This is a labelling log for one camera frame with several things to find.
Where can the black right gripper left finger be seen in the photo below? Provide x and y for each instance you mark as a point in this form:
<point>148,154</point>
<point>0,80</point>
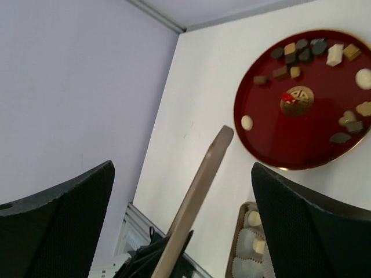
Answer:
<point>55,232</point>

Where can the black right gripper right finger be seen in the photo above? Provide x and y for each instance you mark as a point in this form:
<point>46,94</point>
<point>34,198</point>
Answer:
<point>310,234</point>

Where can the beige cube chocolate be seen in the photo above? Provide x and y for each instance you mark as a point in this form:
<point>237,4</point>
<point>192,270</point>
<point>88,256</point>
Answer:
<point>259,245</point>

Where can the cream round chocolate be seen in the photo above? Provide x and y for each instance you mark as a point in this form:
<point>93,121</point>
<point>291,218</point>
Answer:
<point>254,219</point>

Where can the gold tin box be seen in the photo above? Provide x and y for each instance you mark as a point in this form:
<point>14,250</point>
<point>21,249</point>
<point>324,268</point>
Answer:
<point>243,261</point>

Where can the gold tin lid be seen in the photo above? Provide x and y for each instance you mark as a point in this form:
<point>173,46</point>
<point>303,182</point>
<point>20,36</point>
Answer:
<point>192,202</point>

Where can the white oval chocolate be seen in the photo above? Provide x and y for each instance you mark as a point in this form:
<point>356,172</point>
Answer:
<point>246,122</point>
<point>363,78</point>

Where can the brown oval chocolate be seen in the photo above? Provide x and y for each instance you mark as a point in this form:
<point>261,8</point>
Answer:
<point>260,80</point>

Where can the white oval chocolate right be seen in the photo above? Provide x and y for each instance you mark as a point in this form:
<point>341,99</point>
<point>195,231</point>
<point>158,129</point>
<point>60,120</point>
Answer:
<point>363,78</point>

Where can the dark hexagon chocolate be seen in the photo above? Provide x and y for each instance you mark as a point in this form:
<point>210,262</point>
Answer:
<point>291,59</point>

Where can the dark chocolate piece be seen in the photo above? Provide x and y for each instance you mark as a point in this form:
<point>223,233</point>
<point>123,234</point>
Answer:
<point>277,53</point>

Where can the round red lacquer tray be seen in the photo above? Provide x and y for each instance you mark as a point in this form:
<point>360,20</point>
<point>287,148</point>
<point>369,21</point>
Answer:
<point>295,118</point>

